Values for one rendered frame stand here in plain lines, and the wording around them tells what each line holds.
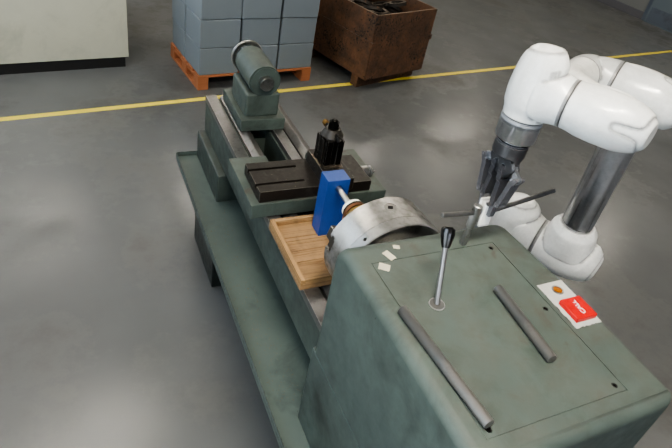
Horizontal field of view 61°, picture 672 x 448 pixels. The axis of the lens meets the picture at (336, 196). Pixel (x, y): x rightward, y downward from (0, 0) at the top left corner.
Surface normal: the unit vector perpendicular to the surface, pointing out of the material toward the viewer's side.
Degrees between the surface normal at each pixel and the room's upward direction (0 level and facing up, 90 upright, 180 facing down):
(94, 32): 90
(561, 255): 93
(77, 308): 0
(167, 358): 0
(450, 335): 0
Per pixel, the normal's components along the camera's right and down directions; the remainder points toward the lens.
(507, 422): 0.17, -0.80
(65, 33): 0.51, 0.57
